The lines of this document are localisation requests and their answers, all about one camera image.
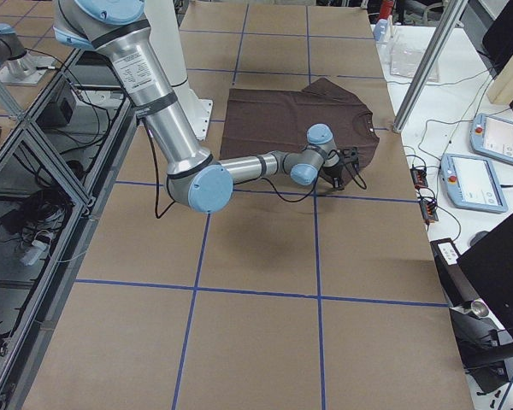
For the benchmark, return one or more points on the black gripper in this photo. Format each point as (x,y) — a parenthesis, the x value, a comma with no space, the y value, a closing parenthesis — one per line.
(334,173)

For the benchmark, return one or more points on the brown t-shirt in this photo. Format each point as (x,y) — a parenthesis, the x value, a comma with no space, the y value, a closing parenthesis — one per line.
(260,121)

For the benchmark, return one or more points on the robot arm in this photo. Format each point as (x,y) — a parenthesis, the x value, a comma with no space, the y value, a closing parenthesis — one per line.
(120,31)

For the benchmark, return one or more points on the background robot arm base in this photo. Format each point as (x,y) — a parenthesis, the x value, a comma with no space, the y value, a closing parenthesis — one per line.
(17,65)

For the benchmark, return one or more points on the small electronics board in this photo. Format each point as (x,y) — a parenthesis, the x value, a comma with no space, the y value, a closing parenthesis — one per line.
(419,177)

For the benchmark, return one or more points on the near teach pendant tablet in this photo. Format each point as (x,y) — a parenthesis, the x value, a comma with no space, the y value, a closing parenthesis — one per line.
(472,184)

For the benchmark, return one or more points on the teach pendant tablet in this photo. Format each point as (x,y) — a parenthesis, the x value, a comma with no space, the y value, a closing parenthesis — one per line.
(492,137)
(472,184)

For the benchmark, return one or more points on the clear plastic bag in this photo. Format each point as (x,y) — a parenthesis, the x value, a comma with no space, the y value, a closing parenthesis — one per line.
(405,59)

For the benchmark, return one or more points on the black label box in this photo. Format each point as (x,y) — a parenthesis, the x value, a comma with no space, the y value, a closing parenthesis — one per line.
(455,284)

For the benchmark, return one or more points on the far teach pendant tablet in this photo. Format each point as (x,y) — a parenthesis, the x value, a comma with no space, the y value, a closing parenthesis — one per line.
(492,137)

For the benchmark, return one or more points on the metal cup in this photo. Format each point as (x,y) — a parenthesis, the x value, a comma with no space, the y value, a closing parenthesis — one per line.
(478,309)

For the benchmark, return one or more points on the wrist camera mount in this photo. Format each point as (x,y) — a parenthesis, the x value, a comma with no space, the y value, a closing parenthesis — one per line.
(349,157)

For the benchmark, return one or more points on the aluminium frame post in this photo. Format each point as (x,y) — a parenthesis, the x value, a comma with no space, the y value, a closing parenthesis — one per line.
(441,34)

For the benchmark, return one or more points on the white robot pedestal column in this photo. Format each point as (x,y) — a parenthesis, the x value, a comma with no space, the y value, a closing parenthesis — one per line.
(165,40)

